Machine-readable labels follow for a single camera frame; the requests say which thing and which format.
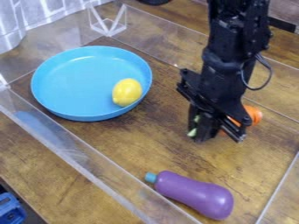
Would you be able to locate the black bar in background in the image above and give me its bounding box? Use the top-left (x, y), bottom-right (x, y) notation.
top-left (269, 17), bottom-right (297, 33)

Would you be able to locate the clear acrylic enclosure wall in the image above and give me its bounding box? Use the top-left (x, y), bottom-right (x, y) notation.
top-left (0, 0), bottom-right (299, 224)

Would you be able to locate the purple toy eggplant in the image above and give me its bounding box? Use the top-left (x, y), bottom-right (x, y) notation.
top-left (145, 171), bottom-right (234, 221)

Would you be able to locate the white curtain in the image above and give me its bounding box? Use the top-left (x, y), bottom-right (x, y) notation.
top-left (0, 0), bottom-right (113, 54)

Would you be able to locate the blue plastic plate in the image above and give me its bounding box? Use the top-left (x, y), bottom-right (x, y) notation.
top-left (31, 45), bottom-right (154, 122)

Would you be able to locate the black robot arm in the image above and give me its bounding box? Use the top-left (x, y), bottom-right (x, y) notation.
top-left (177, 0), bottom-right (273, 143)

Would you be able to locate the orange toy carrot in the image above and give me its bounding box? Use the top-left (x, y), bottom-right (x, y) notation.
top-left (186, 104), bottom-right (265, 138)

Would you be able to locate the yellow toy lemon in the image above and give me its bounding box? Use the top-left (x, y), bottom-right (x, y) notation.
top-left (113, 78), bottom-right (143, 107)

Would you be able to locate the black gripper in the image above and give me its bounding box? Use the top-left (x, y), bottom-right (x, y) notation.
top-left (178, 49), bottom-right (257, 143)

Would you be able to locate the blue object at corner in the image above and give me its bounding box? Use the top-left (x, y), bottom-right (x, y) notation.
top-left (0, 192), bottom-right (27, 224)

